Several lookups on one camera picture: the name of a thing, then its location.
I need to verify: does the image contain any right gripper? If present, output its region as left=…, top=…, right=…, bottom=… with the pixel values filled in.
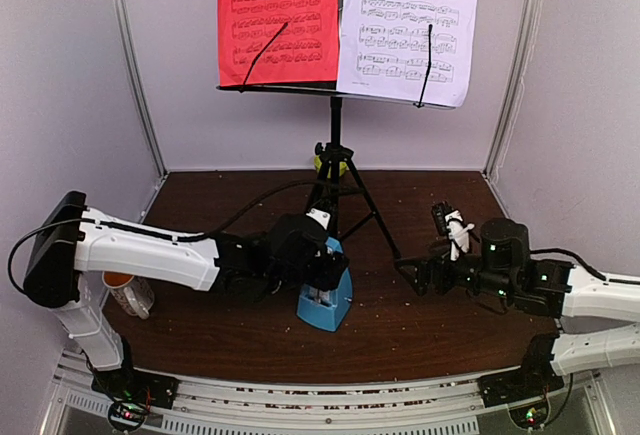
left=395, top=239, right=515, bottom=301

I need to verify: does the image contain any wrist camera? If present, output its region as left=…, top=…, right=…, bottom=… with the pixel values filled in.
left=306, top=199, right=335, bottom=231
left=431, top=202, right=475, bottom=262

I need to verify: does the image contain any blue metronome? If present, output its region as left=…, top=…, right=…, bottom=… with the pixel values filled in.
left=296, top=237, right=353, bottom=332

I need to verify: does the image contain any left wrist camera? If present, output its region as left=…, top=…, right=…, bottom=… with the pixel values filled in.
left=306, top=199, right=335, bottom=231

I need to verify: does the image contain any left aluminium frame post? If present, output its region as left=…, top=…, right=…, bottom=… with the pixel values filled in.
left=112, top=0, right=168, bottom=178

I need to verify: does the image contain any patterned white mug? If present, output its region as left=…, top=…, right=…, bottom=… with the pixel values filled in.
left=102, top=272, right=155, bottom=320

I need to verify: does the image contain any front aluminium rail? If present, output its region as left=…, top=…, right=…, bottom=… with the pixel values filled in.
left=36, top=350, right=617, bottom=434

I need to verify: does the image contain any right aluminium frame post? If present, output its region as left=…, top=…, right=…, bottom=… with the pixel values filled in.
left=484, top=0, right=543, bottom=182

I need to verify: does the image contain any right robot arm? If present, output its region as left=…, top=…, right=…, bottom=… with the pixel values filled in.
left=394, top=216, right=639, bottom=397

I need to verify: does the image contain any lavender paper sheet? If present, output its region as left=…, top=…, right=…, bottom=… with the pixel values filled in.
left=336, top=0, right=478, bottom=108

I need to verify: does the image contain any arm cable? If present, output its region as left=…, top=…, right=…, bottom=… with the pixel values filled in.
left=7, top=179, right=361, bottom=296
left=529, top=248, right=640, bottom=286

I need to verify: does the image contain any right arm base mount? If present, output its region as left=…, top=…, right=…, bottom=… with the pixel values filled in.
left=478, top=366, right=565, bottom=432

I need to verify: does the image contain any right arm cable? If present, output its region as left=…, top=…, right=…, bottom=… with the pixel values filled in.
left=529, top=248, right=640, bottom=286

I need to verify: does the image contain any aluminium frame post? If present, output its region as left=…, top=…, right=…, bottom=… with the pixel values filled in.
left=484, top=0, right=543, bottom=182
left=112, top=0, right=168, bottom=178

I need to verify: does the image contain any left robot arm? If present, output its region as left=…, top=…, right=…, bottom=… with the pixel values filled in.
left=13, top=191, right=353, bottom=399

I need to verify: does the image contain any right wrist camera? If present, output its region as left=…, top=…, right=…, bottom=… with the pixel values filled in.
left=431, top=202, right=475, bottom=262

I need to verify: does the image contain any black music stand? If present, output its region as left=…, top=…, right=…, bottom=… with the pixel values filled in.
left=214, top=0, right=459, bottom=262

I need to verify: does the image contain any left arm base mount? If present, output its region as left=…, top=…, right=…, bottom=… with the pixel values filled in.
left=91, top=370, right=179, bottom=432

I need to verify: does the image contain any red sheet music paper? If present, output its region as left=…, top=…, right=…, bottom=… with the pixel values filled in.
left=217, top=0, right=339, bottom=87

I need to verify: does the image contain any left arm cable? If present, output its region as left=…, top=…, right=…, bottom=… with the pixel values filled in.
left=7, top=179, right=361, bottom=296

